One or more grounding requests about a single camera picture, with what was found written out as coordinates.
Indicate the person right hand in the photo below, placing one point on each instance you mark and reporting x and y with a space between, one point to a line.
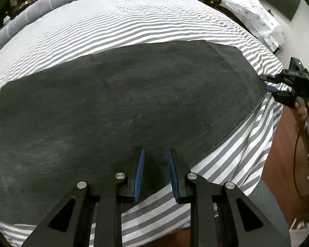
302 115

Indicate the black denim pants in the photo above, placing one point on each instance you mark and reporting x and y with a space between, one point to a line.
81 120

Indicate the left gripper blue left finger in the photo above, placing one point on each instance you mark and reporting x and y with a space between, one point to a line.
135 175

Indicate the grey sleeved right forearm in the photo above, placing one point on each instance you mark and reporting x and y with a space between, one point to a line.
263 198

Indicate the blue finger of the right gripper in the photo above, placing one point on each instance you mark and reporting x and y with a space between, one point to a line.
286 98
270 78

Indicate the grey white striped bed sheet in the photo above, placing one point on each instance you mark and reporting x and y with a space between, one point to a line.
85 27

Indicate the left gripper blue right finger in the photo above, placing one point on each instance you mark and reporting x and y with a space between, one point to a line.
178 172

